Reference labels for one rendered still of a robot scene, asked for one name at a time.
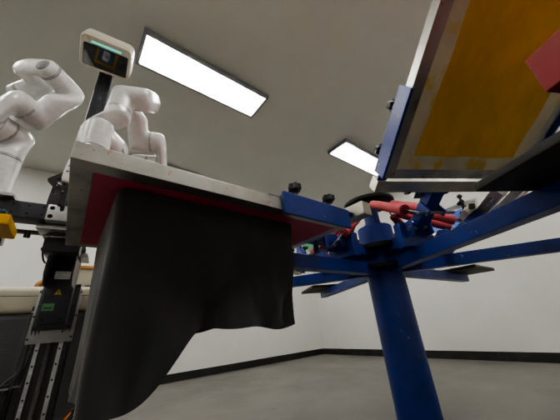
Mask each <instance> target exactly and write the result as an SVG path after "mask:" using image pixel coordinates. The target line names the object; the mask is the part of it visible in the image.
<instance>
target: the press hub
mask: <svg viewBox="0 0 560 420"><path fill-rule="evenodd" d="M372 200H374V201H381V202H387V203H390V202H391V201H392V200H394V198H393V196H392V195H391V194H389V193H385V192H373V193H368V194H364V195H361V196H358V197H355V198H353V199H351V200H350V201H348V202H347V203H346V204H345V205H344V208H347V207H349V206H351V205H353V204H355V203H358V202H360V201H364V202H366V203H370V202H371V201H372ZM371 211H372V216H370V217H366V218H364V222H365V225H366V226H364V227H361V228H359V229H358V231H357V233H358V237H359V242H360V243H362V244H363V246H364V248H366V249H372V250H375V252H376V257H370V258H364V262H367V263H372V264H368V268H369V269H377V270H380V273H381V274H380V275H375V276H371V277H370V276H367V280H368V285H369V289H370V293H371V297H372V305H373V309H374V312H375V317H376V321H377V328H378V332H379V337H380V341H381V344H382V352H383V356H384V360H385V364H386V369H387V375H388V380H389V384H390V388H391V392H392V400H393V403H394V407H395V412H396V416H397V420H444V419H443V414H442V410H441V407H440V404H439V401H438V395H437V392H436V388H435V386H434V382H433V376H432V374H431V370H430V367H429V364H428V358H427V355H426V352H425V348H424V346H423V340H422V336H421V333H420V330H419V326H418V321H417V318H416V315H415V312H414V308H413V303H412V299H411V296H410V293H409V290H408V285H407V281H406V278H405V275H404V271H403V270H401V271H394V272H389V271H388V269H389V268H391V267H394V266H396V265H398V261H397V260H395V261H387V260H388V259H390V258H394V257H396V256H397V255H398V253H396V254H388V255H385V254H384V251H383V249H384V248H386V247H387V246H389V245H391V244H393V241H392V238H394V234H393V229H392V226H391V224H389V223H385V222H380V219H379V216H378V213H379V212H381V211H379V210H375V209H371ZM390 239H391V240H390ZM386 261H387V262H386Z"/></svg>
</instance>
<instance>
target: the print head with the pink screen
mask: <svg viewBox="0 0 560 420"><path fill-rule="evenodd" d="M528 192H529V191H516V192H509V194H507V193H508V192H489V193H488V195H487V196H486V197H485V198H484V199H483V201H482V202H481V204H480V205H479V206H478V207H477V206H476V205H475V203H469V204H468V206H466V205H465V203H464V200H462V197H463V196H462V194H458V195H457V198H459V201H458V203H457V205H458V206H462V212H461V214H460V215H459V218H461V220H462V222H465V223H467V222H469V221H472V220H473V219H475V218H478V217H480V216H482V215H483V214H485V213H489V212H491V211H492V210H494V209H496V208H499V207H501V206H503V205H505V204H507V203H510V202H511V201H513V200H515V199H517V198H520V197H522V196H524V195H525V194H526V193H528ZM504 196H506V197H505V198H504V199H503V200H502V201H501V202H499V201H500V200H501V199H502V198H503V197H504ZM464 207H465V208H464Z"/></svg>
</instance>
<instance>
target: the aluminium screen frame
mask: <svg viewBox="0 0 560 420"><path fill-rule="evenodd" d="M93 173H100V174H103V175H108V176H111V177H115V178H121V179H125V180H129V181H133V182H136V183H143V184H147V185H151V186H154V187H158V188H165V189H168V190H173V191H176V192H180V193H186V194H190V195H194V196H198V197H201V198H208V199H212V200H216V201H219V202H223V203H230V204H233V205H238V206H241V207H245V208H251V209H255V210H259V211H263V212H266V213H273V214H277V215H281V216H284V217H288V218H295V219H298V220H303V221H306V222H310V223H316V224H320V225H324V226H328V227H331V228H333V229H331V230H329V231H326V232H324V233H321V234H319V235H317V236H315V237H311V238H309V239H307V240H305V241H303V242H300V243H298V244H295V245H293V246H292V249H294V248H297V247H300V246H302V245H304V244H306V243H310V242H312V241H314V240H317V239H319V238H322V237H325V236H327V235H328V234H331V233H335V232H336V231H339V230H341V229H344V228H345V227H339V226H335V225H332V224H328V223H324V222H318V221H314V220H311V219H307V218H303V217H297V216H293V215H290V214H286V213H283V199H282V198H280V197H275V196H272V195H269V194H266V193H263V192H258V191H254V190H251V189H248V188H245V187H239V186H237V185H233V184H230V183H227V182H222V181H218V180H216V179H212V178H210V177H204V176H201V175H197V174H195V173H191V172H186V171H183V170H180V169H176V168H174V167H169V166H165V165H162V164H159V163H155V162H150V161H148V160H144V159H141V158H138V157H133V156H129V155H127V154H123V153H120V152H115V151H112V150H108V149H106V148H102V147H97V146H94V145H91V144H87V143H85V142H79V141H75V143H74V145H73V148H72V153H71V156H70V168H69V183H68V198H67V227H66V242H65V245H68V246H78V247H87V248H96V247H97V246H98V245H91V244H82V243H80V240H81V236H82V231H83V224H84V219H85V215H86V211H87V206H88V199H89V194H90V190H91V186H92V181H93Z"/></svg>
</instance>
